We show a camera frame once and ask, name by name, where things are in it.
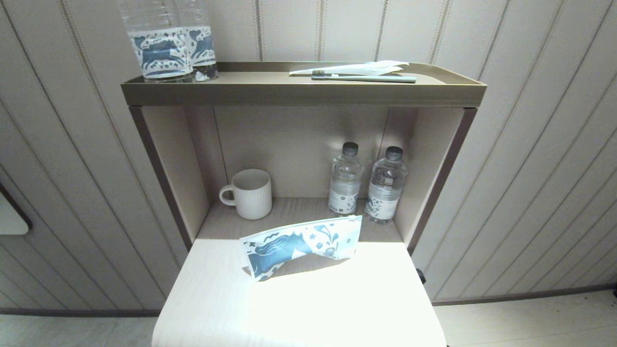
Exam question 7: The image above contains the blue white patterned zip pouch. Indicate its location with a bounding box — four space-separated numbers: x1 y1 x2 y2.
240 215 363 282

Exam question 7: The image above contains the beige wooden shelf cabinet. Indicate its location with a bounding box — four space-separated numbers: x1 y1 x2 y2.
129 105 478 347

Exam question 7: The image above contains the small water bottle grey cap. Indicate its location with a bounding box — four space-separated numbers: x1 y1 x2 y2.
328 142 363 217
364 146 408 224

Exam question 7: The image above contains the white ribbed ceramic mug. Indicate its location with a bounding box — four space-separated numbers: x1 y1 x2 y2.
219 169 272 220

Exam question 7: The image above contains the brass coloured shelf tray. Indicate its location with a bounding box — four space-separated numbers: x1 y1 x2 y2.
121 61 487 107

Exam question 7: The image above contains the grey green toothbrush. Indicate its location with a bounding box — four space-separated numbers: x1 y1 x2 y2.
311 71 416 83

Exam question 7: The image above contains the white paper wrapper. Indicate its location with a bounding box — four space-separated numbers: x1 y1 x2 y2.
289 60 409 77

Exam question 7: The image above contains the large bottle blue deer label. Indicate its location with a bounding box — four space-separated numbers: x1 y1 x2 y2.
117 0 194 81
174 0 218 81

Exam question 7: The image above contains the white wall fixture dark rim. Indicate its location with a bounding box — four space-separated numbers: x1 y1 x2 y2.
0 186 32 236

